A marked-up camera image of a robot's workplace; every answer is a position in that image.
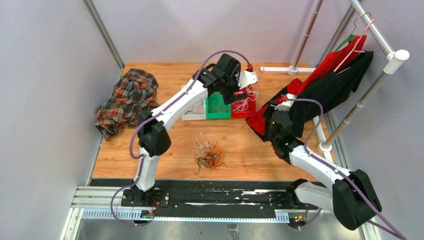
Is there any orange cable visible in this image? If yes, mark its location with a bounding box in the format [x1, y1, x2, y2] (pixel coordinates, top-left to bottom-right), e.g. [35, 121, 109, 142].
[208, 99, 230, 115]

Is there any white cable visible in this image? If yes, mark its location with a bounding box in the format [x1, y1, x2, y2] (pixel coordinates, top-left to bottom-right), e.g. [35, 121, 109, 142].
[232, 85, 259, 113]

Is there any black cable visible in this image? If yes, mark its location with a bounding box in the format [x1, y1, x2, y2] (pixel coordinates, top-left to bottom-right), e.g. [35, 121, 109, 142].
[188, 103, 205, 116]

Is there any cable pile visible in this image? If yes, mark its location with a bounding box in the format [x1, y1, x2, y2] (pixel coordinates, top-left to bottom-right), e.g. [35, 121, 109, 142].
[193, 137, 226, 178]

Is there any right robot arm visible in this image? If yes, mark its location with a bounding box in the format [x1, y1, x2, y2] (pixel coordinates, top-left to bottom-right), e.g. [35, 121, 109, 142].
[265, 102, 382, 230]

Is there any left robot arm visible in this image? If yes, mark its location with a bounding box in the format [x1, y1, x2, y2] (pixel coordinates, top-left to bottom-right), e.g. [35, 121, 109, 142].
[129, 50, 259, 207]

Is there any green bin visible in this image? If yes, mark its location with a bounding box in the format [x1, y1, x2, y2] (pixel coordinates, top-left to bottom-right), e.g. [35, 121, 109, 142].
[205, 92, 231, 120]

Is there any red bin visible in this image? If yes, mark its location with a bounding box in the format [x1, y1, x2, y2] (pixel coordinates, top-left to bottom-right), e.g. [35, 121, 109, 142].
[231, 85, 259, 118]

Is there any white bin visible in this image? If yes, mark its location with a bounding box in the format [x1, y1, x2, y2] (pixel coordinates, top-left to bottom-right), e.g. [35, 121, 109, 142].
[181, 99, 207, 121]

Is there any black garment on hanger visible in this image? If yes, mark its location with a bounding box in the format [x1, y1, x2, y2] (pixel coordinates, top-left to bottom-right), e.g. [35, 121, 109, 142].
[258, 50, 375, 142]

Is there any red garment on hanger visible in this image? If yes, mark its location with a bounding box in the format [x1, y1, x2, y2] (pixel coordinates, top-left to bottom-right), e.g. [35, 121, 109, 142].
[246, 35, 367, 142]

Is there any plaid cloth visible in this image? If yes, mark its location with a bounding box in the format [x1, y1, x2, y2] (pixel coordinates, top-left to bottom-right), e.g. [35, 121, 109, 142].
[94, 68, 159, 142]

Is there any pink hanger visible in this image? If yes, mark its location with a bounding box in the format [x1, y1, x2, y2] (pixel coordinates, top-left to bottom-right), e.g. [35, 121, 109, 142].
[334, 12, 374, 72]

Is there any green hanger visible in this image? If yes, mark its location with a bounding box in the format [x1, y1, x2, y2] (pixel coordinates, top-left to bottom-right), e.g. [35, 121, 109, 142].
[334, 34, 356, 52]

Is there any clothes rack metal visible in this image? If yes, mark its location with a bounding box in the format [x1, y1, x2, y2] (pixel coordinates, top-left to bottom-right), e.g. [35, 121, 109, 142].
[259, 0, 411, 153]

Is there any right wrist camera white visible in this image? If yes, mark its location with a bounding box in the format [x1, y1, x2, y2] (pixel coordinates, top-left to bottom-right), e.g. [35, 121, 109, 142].
[274, 93, 297, 112]

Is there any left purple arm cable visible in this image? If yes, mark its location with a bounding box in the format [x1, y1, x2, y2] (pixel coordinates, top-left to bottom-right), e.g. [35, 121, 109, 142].
[109, 49, 253, 228]

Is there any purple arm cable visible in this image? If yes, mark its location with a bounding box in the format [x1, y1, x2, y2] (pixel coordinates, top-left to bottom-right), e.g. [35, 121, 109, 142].
[281, 97, 407, 240]
[109, 49, 253, 228]

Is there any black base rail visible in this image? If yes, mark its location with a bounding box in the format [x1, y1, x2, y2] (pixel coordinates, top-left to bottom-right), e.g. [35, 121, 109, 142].
[120, 180, 318, 221]

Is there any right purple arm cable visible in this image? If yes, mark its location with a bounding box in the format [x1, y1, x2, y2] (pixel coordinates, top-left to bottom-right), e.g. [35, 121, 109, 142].
[281, 97, 407, 240]

